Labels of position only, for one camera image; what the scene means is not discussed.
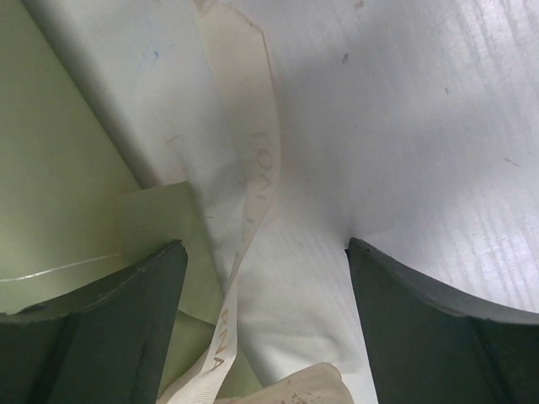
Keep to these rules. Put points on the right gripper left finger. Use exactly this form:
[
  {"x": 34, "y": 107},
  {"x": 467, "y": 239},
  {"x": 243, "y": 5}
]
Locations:
[{"x": 105, "y": 342}]

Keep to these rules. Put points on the cream ribbon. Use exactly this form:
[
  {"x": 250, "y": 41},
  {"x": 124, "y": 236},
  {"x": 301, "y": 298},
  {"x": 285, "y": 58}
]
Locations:
[{"x": 236, "y": 51}]

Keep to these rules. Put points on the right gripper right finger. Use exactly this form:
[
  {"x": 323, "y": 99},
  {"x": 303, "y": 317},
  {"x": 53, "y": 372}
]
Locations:
[{"x": 428, "y": 342}]

